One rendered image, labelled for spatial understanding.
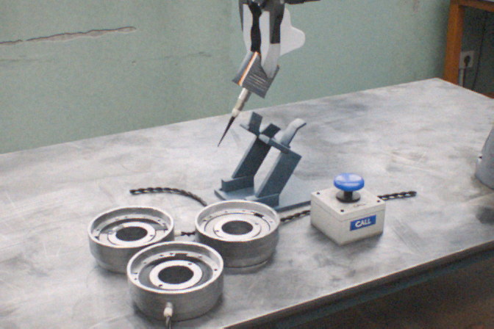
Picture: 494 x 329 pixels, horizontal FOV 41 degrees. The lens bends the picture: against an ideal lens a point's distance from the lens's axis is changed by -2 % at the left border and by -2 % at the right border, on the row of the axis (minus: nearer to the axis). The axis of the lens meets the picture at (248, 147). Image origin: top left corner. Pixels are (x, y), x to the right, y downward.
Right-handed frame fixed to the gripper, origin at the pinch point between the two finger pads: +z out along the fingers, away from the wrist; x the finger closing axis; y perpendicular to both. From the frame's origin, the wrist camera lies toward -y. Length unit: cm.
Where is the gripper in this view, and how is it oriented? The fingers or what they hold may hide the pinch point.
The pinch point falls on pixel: (259, 65)
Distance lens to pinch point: 90.4
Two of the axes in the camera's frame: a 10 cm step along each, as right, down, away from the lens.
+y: 8.8, -1.8, 4.3
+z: 0.1, 9.3, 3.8
